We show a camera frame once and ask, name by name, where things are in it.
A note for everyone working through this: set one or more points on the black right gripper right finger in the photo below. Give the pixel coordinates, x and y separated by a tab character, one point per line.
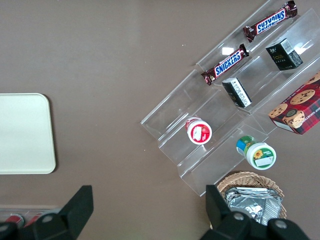
230	227

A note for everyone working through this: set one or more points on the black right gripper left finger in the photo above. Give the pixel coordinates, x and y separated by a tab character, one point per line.
67	220

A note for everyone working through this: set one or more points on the light tan wicker basket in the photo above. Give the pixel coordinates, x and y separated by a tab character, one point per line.
250	178

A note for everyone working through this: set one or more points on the cream plastic tray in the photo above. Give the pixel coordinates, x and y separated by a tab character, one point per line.
25	132

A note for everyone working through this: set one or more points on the silver foil pouch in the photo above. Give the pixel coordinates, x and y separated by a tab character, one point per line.
273	202
245	205

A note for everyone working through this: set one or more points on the clear acrylic bottle rack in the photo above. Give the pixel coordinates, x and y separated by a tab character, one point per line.
30	208

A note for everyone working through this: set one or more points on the green lid sunflower jar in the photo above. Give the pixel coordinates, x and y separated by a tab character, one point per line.
260	155

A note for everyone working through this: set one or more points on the red lid white jar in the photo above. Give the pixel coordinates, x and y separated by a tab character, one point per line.
200	132

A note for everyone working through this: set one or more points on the clear acrylic stepped shelf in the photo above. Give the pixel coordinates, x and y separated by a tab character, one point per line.
190	105

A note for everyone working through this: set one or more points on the small black carton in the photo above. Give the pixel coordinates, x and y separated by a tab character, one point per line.
237	93
283	55

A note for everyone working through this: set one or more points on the red plaid cookie box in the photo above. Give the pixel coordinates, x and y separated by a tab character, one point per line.
297	110

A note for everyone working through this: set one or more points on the brown table cover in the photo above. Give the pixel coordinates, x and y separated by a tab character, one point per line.
100	75

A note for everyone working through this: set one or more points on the brown Snickers bar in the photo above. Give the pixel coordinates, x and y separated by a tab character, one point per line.
271	21
226	65

